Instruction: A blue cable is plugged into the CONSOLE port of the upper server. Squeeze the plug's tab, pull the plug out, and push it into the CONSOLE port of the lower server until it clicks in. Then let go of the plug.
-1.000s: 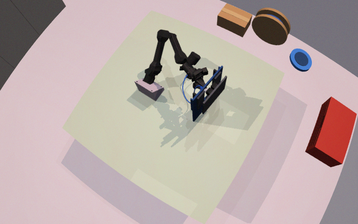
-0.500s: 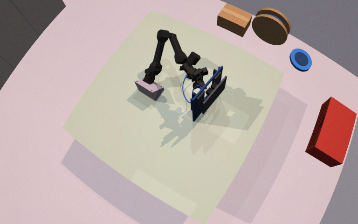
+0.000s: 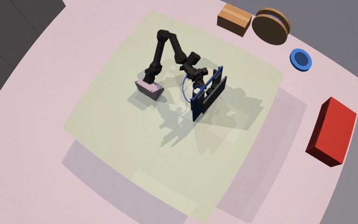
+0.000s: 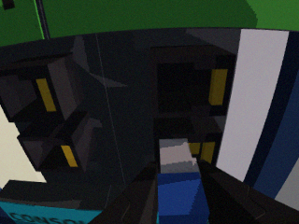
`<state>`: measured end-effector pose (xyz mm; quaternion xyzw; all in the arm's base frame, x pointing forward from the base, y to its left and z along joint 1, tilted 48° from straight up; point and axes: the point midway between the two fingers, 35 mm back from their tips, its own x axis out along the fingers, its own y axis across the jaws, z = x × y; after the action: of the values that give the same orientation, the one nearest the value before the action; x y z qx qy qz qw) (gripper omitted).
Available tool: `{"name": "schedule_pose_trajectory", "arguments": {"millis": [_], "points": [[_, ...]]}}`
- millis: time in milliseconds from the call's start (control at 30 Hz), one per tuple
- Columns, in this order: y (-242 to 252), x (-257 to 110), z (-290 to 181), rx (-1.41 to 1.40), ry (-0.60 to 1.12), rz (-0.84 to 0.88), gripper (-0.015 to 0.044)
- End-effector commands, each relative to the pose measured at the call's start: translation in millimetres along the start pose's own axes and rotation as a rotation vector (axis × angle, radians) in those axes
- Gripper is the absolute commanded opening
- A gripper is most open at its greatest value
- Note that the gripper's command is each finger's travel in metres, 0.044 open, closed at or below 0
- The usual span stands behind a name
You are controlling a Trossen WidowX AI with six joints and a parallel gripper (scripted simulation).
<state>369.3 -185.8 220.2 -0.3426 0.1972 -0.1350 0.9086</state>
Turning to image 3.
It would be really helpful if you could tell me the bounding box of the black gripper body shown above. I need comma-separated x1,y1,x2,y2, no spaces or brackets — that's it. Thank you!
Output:
187,67,203,89

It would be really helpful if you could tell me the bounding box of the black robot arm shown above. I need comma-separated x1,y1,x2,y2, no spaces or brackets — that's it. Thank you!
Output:
143,29,200,84

